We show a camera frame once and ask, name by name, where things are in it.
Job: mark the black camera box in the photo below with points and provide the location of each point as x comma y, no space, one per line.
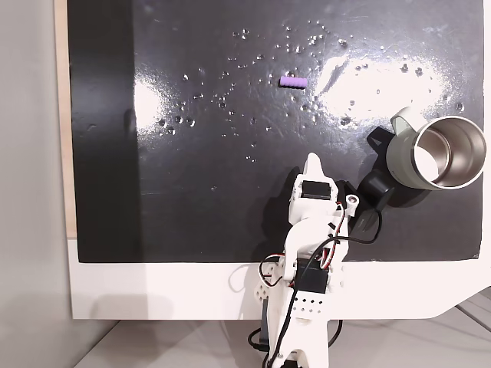
364,224

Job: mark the purple ribbed pen grip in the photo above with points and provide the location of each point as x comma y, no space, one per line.
293,82

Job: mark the black cup stand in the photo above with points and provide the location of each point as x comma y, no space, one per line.
379,140

